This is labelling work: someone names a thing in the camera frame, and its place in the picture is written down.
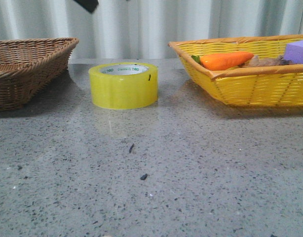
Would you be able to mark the white pleated curtain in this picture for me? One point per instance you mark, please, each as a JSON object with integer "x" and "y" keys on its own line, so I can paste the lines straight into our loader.
{"x": 142, "y": 29}

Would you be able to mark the purple foam block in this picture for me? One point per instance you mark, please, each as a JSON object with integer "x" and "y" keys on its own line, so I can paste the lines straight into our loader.
{"x": 294, "y": 52}

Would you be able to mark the orange toy carrot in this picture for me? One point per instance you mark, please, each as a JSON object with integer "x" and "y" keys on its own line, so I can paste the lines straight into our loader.
{"x": 223, "y": 61}

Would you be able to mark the brown wicker basket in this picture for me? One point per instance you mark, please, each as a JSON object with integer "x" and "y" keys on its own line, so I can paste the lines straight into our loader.
{"x": 27, "y": 66}

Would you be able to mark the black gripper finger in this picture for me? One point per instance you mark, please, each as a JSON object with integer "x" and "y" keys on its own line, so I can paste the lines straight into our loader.
{"x": 89, "y": 5}

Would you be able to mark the yellow wicker basket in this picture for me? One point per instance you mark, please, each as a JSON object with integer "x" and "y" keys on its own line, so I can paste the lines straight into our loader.
{"x": 264, "y": 86}

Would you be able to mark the brown crumpled object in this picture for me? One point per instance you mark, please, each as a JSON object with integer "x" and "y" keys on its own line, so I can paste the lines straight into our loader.
{"x": 266, "y": 62}

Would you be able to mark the yellow tape roll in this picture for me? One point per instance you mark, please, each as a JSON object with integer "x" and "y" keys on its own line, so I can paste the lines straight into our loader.
{"x": 122, "y": 86}

